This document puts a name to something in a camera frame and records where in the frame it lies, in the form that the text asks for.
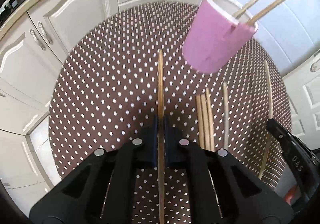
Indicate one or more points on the pink paper cup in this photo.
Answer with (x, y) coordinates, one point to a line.
(215, 36)

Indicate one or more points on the wooden chopstick eight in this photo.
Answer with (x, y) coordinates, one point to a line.
(270, 116)

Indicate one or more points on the wooden chopstick two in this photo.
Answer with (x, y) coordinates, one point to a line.
(160, 136)

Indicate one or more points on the cream kitchen cabinet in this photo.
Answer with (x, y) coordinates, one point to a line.
(33, 52)

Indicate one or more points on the white door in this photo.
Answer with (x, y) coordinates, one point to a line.
(303, 90)

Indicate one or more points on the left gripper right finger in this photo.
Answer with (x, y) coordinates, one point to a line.
(220, 188)

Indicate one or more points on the brown polka dot tablecloth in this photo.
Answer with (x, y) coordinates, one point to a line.
(107, 88)

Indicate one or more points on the wooden chopstick one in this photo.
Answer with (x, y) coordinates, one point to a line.
(264, 12)

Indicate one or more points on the silver door handle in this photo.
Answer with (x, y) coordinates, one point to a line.
(315, 66)

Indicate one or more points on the wooden chopstick three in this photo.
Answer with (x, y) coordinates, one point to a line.
(200, 121)

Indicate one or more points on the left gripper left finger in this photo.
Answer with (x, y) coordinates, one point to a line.
(101, 188)

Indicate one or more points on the right hand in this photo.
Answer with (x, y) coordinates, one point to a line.
(292, 194)

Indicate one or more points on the wooden chopstick five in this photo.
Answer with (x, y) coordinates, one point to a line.
(210, 119)

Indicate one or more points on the wooden chopstick four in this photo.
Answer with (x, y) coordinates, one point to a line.
(205, 122)

